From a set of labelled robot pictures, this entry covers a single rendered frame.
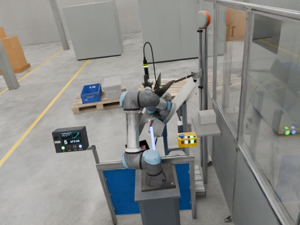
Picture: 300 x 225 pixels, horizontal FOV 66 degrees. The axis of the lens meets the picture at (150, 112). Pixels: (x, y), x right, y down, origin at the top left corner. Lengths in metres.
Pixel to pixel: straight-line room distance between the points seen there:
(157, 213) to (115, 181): 0.74
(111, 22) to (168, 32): 2.52
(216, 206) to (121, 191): 1.10
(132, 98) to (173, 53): 6.26
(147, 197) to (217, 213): 1.32
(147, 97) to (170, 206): 0.75
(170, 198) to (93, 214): 1.52
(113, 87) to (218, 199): 3.19
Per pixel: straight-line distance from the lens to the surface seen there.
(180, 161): 2.14
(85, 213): 3.02
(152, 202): 1.66
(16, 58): 9.96
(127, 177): 2.29
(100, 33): 9.30
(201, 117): 2.48
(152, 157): 1.53
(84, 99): 5.21
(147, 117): 2.08
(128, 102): 1.52
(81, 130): 1.99
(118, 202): 2.55
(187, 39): 7.65
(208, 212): 2.80
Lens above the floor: 2.21
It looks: 28 degrees down
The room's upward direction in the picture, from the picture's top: 8 degrees counter-clockwise
